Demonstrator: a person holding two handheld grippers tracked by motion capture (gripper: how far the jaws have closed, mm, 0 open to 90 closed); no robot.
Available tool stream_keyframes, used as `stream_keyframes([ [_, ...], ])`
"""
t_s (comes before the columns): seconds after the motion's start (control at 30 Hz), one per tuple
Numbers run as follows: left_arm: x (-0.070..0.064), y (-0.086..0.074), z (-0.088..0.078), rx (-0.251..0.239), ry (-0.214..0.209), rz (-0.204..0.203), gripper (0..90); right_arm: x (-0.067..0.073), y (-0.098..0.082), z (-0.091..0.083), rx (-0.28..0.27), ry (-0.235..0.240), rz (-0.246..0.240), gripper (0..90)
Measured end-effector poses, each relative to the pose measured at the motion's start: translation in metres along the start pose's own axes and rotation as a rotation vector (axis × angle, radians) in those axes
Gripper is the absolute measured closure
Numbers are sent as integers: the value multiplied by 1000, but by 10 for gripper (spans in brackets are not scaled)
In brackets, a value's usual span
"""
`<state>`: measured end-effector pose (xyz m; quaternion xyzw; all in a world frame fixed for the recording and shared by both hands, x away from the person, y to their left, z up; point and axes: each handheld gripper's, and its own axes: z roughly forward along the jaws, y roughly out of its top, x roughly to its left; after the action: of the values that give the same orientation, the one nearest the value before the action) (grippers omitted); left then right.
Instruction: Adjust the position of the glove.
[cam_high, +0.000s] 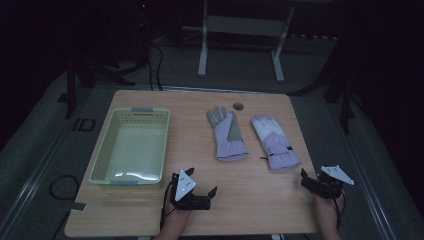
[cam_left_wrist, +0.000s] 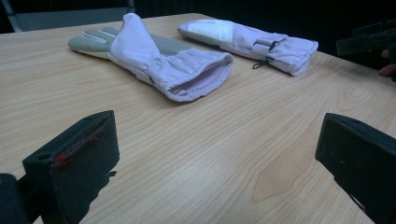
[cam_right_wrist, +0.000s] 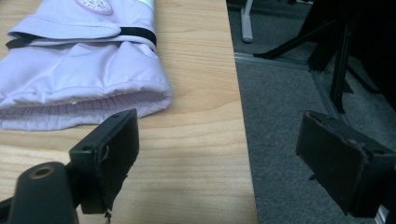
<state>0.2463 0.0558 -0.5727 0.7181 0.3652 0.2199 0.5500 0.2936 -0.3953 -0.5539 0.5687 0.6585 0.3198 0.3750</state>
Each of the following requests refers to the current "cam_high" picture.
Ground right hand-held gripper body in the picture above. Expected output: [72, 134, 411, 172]
[300, 164, 355, 200]

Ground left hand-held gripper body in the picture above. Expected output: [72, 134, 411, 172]
[169, 169, 213, 211]

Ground lilac glove white fingers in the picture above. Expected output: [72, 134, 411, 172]
[251, 114, 303, 172]

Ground lilac glove grey palm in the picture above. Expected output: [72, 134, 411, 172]
[206, 106, 250, 163]

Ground pale green plastic basket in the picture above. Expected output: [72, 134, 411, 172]
[88, 107, 171, 186]

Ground person's right hand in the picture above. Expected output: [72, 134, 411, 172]
[314, 194, 345, 218]

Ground person's left hand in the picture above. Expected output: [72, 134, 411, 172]
[165, 201, 192, 223]

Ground black stand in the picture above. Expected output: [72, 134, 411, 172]
[64, 0, 151, 120]
[289, 33, 359, 134]

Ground grey floor plate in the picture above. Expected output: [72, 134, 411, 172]
[69, 201, 89, 213]

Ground left hand-held gripper black cable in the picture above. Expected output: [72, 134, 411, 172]
[159, 179, 178, 231]

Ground hand-held gripper black cable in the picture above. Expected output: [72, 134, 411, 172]
[334, 193, 346, 230]
[159, 179, 178, 231]

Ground metal floor rail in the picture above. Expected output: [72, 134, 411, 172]
[339, 133, 399, 240]
[0, 99, 91, 234]

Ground right hand-held gripper black cable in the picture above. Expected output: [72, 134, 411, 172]
[334, 193, 346, 230]

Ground black hanging cable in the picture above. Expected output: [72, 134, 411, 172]
[146, 42, 164, 92]

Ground black floor bracket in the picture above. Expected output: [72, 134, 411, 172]
[72, 117, 97, 132]

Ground black looped floor cable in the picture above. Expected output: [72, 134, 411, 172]
[49, 174, 81, 202]

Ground white metal desk frame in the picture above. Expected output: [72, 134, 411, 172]
[182, 0, 296, 84]

